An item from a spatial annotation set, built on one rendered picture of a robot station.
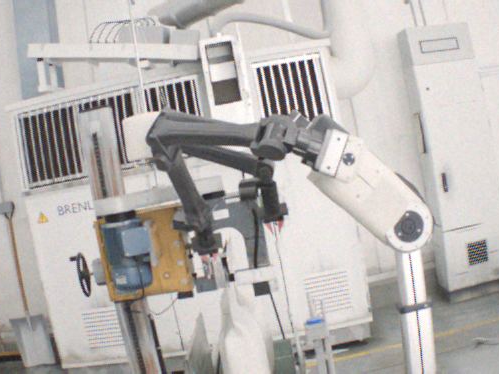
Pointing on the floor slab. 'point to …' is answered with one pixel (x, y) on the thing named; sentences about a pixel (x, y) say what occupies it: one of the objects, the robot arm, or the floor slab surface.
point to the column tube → (109, 197)
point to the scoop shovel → (30, 326)
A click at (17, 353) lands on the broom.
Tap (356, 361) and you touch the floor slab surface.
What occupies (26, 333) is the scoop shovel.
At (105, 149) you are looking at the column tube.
